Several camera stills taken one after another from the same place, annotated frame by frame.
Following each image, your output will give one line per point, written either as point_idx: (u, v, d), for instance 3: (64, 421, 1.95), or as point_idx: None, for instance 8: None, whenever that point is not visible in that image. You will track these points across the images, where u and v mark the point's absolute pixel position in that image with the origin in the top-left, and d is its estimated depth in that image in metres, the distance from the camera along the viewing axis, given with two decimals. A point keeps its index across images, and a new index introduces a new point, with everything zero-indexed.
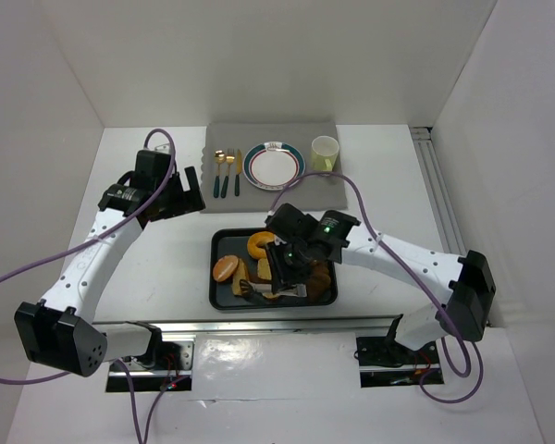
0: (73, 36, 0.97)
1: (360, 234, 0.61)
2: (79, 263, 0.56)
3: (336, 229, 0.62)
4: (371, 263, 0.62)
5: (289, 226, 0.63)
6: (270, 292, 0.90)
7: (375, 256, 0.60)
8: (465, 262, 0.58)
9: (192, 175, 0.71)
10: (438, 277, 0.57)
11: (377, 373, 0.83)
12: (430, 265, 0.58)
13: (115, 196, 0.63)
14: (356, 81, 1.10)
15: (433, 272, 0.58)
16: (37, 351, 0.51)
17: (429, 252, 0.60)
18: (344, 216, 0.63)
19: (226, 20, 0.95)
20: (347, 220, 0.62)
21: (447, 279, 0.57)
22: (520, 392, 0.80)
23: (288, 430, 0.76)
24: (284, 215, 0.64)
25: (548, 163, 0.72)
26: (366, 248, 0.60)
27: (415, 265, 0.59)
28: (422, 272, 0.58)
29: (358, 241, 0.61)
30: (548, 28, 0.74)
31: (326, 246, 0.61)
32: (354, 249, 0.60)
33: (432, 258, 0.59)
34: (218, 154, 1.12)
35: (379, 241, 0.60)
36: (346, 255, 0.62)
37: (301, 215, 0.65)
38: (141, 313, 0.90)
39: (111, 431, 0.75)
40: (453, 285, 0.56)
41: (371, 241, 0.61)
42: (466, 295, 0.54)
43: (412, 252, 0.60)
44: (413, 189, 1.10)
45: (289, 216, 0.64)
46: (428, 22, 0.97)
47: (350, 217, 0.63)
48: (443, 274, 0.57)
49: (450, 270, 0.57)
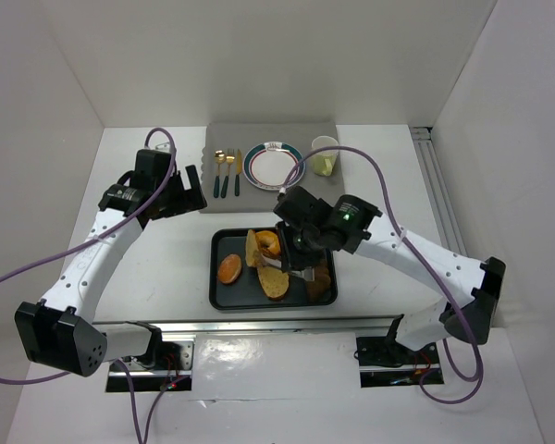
0: (72, 36, 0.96)
1: (382, 227, 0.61)
2: (79, 263, 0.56)
3: (354, 217, 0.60)
4: (389, 257, 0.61)
5: (302, 211, 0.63)
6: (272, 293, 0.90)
7: (397, 252, 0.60)
8: (487, 269, 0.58)
9: (192, 174, 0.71)
10: (461, 281, 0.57)
11: (377, 373, 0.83)
12: (453, 269, 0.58)
13: (115, 196, 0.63)
14: (356, 81, 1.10)
15: (455, 277, 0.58)
16: (37, 351, 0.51)
17: (451, 253, 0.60)
18: (363, 204, 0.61)
19: (226, 21, 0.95)
20: (365, 208, 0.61)
21: (469, 286, 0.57)
22: (520, 392, 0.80)
23: (288, 430, 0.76)
24: (295, 200, 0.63)
25: (549, 163, 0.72)
26: (388, 242, 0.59)
27: (437, 266, 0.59)
28: (445, 276, 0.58)
29: (380, 235, 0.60)
30: (548, 28, 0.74)
31: (341, 234, 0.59)
32: (376, 241, 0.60)
33: (454, 262, 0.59)
34: (218, 154, 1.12)
35: (403, 238, 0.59)
36: (363, 247, 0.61)
37: (314, 200, 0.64)
38: (141, 313, 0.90)
39: (112, 431, 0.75)
40: (475, 292, 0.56)
41: (393, 236, 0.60)
42: (487, 304, 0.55)
43: (435, 252, 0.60)
44: (413, 189, 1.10)
45: (301, 202, 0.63)
46: (428, 22, 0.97)
47: (368, 206, 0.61)
48: (466, 279, 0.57)
49: (472, 277, 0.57)
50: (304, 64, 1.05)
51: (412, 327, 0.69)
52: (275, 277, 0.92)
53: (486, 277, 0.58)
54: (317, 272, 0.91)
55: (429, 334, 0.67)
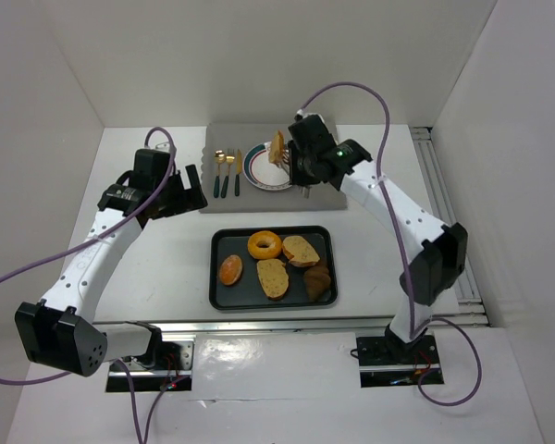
0: (72, 35, 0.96)
1: (366, 170, 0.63)
2: (79, 262, 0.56)
3: (347, 156, 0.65)
4: (363, 198, 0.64)
5: (310, 135, 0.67)
6: (272, 293, 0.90)
7: (370, 193, 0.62)
8: (448, 229, 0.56)
9: (192, 174, 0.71)
10: (415, 230, 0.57)
11: (377, 373, 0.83)
12: (413, 219, 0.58)
13: (114, 196, 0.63)
14: (356, 81, 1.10)
15: (413, 226, 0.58)
16: (38, 352, 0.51)
17: (421, 209, 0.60)
18: (361, 150, 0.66)
19: (227, 20, 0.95)
20: (361, 153, 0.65)
21: (422, 237, 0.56)
22: (520, 392, 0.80)
23: (288, 430, 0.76)
24: (307, 124, 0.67)
25: (548, 162, 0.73)
26: (365, 182, 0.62)
27: (400, 214, 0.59)
28: (404, 222, 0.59)
29: (362, 175, 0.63)
30: (548, 28, 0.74)
31: (331, 168, 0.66)
32: (355, 178, 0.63)
33: (418, 215, 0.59)
34: (218, 154, 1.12)
35: (380, 182, 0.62)
36: (345, 182, 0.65)
37: (325, 129, 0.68)
38: (141, 313, 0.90)
39: (112, 431, 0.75)
40: (425, 243, 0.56)
41: (373, 179, 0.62)
42: (432, 255, 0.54)
43: (404, 203, 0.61)
44: (413, 189, 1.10)
45: (311, 127, 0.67)
46: (428, 22, 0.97)
47: (364, 152, 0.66)
48: (421, 230, 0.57)
49: (429, 230, 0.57)
50: (304, 64, 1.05)
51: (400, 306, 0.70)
52: (274, 276, 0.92)
53: (443, 236, 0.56)
54: (317, 272, 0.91)
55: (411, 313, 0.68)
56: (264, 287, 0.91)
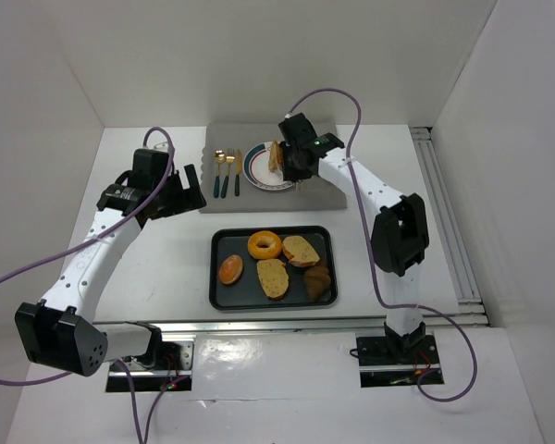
0: (72, 35, 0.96)
1: (337, 154, 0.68)
2: (78, 262, 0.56)
3: (323, 144, 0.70)
4: (336, 178, 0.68)
5: (294, 131, 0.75)
6: (272, 293, 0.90)
7: (339, 173, 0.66)
8: (405, 198, 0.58)
9: (191, 174, 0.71)
10: (376, 200, 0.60)
11: (377, 373, 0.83)
12: (375, 191, 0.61)
13: (113, 196, 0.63)
14: (356, 81, 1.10)
15: (374, 196, 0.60)
16: (38, 352, 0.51)
17: (385, 184, 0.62)
18: (336, 139, 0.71)
19: (227, 20, 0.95)
20: (335, 141, 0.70)
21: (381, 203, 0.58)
22: (520, 392, 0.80)
23: (288, 430, 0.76)
24: (291, 122, 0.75)
25: (548, 162, 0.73)
26: (335, 163, 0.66)
27: (364, 187, 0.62)
28: (366, 193, 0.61)
29: (333, 158, 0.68)
30: (548, 27, 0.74)
31: (310, 156, 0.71)
32: (327, 162, 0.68)
33: (380, 187, 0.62)
34: (218, 154, 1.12)
35: (348, 162, 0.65)
36: (321, 167, 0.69)
37: (309, 126, 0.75)
38: (141, 313, 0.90)
39: (112, 431, 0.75)
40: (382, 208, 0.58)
41: (341, 161, 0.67)
42: (387, 216, 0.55)
43: (369, 178, 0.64)
44: (413, 189, 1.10)
45: (295, 123, 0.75)
46: (428, 22, 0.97)
47: (339, 141, 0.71)
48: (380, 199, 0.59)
49: (388, 199, 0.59)
50: (304, 64, 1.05)
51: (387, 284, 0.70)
52: (274, 276, 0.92)
53: (400, 203, 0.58)
54: (317, 272, 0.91)
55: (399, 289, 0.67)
56: (264, 287, 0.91)
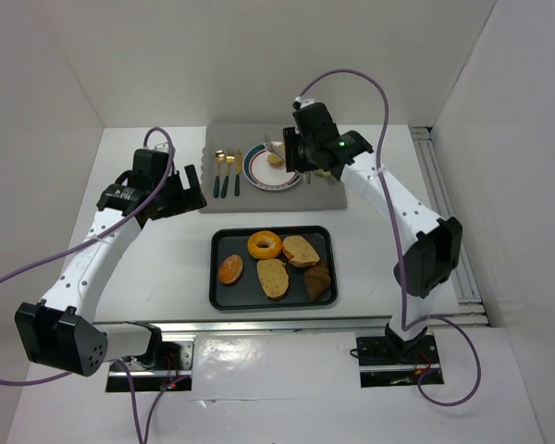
0: (73, 36, 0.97)
1: (366, 161, 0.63)
2: (79, 262, 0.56)
3: (349, 146, 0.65)
4: (363, 189, 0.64)
5: (314, 124, 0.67)
6: (272, 292, 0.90)
7: (369, 184, 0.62)
8: (442, 223, 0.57)
9: (191, 174, 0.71)
10: (412, 223, 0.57)
11: (376, 373, 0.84)
12: (410, 211, 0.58)
13: (113, 196, 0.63)
14: (356, 81, 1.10)
15: (409, 217, 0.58)
16: (38, 352, 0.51)
17: (418, 202, 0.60)
18: (363, 141, 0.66)
19: (227, 21, 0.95)
20: (362, 144, 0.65)
21: (417, 229, 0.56)
22: (520, 392, 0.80)
23: (288, 430, 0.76)
24: (312, 113, 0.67)
25: (548, 162, 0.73)
26: (364, 173, 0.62)
27: (398, 205, 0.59)
28: (400, 214, 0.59)
29: (362, 166, 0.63)
30: (548, 28, 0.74)
31: (332, 158, 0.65)
32: (354, 169, 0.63)
33: (414, 207, 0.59)
34: (218, 154, 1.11)
35: (379, 173, 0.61)
36: (345, 173, 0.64)
37: (328, 118, 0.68)
38: (141, 313, 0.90)
39: (112, 431, 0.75)
40: (419, 235, 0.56)
41: (372, 170, 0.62)
42: (427, 247, 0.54)
43: (401, 194, 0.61)
44: (413, 189, 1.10)
45: (316, 114, 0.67)
46: (428, 22, 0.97)
47: (366, 143, 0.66)
48: (416, 222, 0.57)
49: (425, 224, 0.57)
50: (304, 64, 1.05)
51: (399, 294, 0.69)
52: (274, 276, 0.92)
53: (437, 228, 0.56)
54: (317, 272, 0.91)
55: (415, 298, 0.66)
56: (264, 286, 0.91)
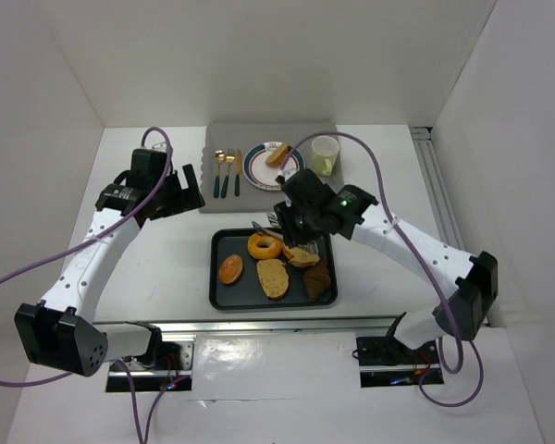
0: (73, 35, 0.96)
1: (376, 214, 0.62)
2: (78, 263, 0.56)
3: (351, 203, 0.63)
4: (381, 244, 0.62)
5: (306, 192, 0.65)
6: (273, 293, 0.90)
7: (388, 238, 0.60)
8: (476, 262, 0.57)
9: (190, 173, 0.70)
10: (447, 270, 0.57)
11: (377, 373, 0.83)
12: (440, 257, 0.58)
13: (111, 196, 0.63)
14: (356, 81, 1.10)
15: (441, 265, 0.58)
16: (38, 352, 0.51)
17: (443, 245, 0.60)
18: (363, 194, 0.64)
19: (227, 21, 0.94)
20: (363, 197, 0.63)
21: (455, 276, 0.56)
22: (520, 392, 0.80)
23: (288, 430, 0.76)
24: (301, 181, 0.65)
25: (548, 162, 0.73)
26: (380, 228, 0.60)
27: (425, 254, 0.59)
28: (431, 263, 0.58)
29: (373, 221, 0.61)
30: (548, 28, 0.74)
31: (339, 220, 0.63)
32: (367, 228, 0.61)
33: (443, 252, 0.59)
34: (218, 154, 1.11)
35: (395, 225, 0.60)
36: (356, 232, 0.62)
37: (320, 183, 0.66)
38: (141, 313, 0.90)
39: (112, 431, 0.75)
40: (460, 281, 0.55)
41: (386, 223, 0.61)
42: (473, 293, 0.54)
43: (425, 241, 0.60)
44: (413, 189, 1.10)
45: (306, 181, 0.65)
46: (428, 22, 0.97)
47: (367, 196, 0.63)
48: (451, 268, 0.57)
49: (459, 267, 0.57)
50: (304, 64, 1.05)
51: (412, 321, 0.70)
52: (274, 276, 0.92)
53: (474, 269, 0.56)
54: (316, 271, 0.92)
55: (425, 331, 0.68)
56: (264, 286, 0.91)
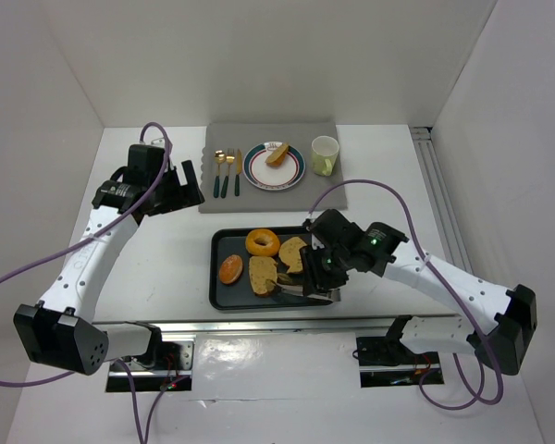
0: (72, 36, 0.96)
1: (407, 251, 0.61)
2: (76, 262, 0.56)
3: (381, 242, 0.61)
4: (413, 280, 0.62)
5: (335, 232, 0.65)
6: (261, 287, 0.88)
7: (421, 276, 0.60)
8: (513, 296, 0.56)
9: (189, 169, 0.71)
10: (484, 306, 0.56)
11: (377, 373, 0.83)
12: (476, 294, 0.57)
13: (107, 192, 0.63)
14: (356, 82, 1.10)
15: (478, 302, 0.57)
16: (40, 352, 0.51)
17: (477, 279, 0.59)
18: (392, 231, 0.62)
19: (227, 20, 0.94)
20: (394, 235, 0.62)
21: (493, 312, 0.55)
22: (519, 392, 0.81)
23: (287, 430, 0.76)
24: (328, 223, 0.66)
25: (548, 164, 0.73)
26: (412, 265, 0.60)
27: (461, 290, 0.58)
28: (467, 300, 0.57)
29: (404, 258, 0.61)
30: (548, 28, 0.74)
31: (369, 257, 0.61)
32: (400, 265, 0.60)
33: (478, 288, 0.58)
34: (218, 154, 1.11)
35: (427, 262, 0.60)
36: (388, 270, 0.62)
37: (347, 223, 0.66)
38: (141, 313, 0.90)
39: (113, 431, 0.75)
40: (499, 318, 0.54)
41: (417, 260, 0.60)
42: (511, 328, 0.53)
43: (458, 277, 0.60)
44: (413, 189, 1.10)
45: (334, 223, 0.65)
46: (429, 22, 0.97)
47: (397, 232, 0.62)
48: (488, 304, 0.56)
49: (496, 302, 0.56)
50: (304, 64, 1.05)
51: (422, 334, 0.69)
52: (264, 273, 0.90)
53: (511, 304, 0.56)
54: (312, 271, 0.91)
55: (438, 346, 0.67)
56: (252, 281, 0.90)
